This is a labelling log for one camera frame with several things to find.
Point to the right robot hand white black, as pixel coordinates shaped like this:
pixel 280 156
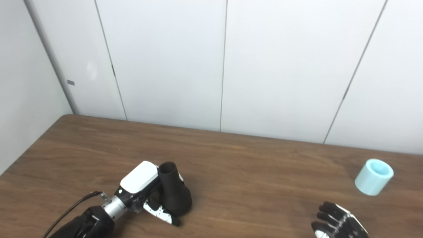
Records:
pixel 340 223

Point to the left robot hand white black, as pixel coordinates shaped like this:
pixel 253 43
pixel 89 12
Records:
pixel 140 178

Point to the black nozzle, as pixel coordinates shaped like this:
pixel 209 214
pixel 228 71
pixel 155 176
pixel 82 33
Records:
pixel 173 195

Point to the grey wall corner trim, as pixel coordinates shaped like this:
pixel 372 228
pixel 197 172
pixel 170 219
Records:
pixel 49 56

